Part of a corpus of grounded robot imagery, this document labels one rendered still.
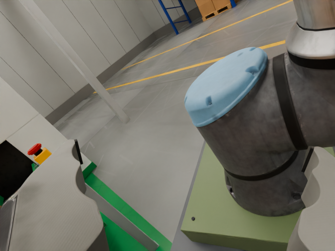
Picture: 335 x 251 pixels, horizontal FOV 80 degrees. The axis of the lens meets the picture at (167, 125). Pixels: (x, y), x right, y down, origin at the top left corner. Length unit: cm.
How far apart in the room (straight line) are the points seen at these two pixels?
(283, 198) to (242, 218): 10
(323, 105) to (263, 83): 7
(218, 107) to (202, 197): 30
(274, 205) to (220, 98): 24
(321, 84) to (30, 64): 953
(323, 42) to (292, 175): 23
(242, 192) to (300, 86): 23
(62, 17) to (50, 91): 315
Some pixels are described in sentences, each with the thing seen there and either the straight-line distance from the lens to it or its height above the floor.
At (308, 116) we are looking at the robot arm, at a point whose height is 102.
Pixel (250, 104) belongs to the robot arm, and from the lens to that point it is 30.
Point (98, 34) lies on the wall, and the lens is 1066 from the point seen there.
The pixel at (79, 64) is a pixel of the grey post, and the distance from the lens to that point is 352.
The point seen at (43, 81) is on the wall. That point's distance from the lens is 957.
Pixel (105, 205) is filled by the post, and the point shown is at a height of 54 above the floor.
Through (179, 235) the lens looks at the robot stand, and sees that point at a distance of 60.
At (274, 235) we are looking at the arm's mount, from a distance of 45.
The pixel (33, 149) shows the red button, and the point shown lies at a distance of 113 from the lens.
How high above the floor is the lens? 121
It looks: 27 degrees down
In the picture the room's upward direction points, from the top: 36 degrees counter-clockwise
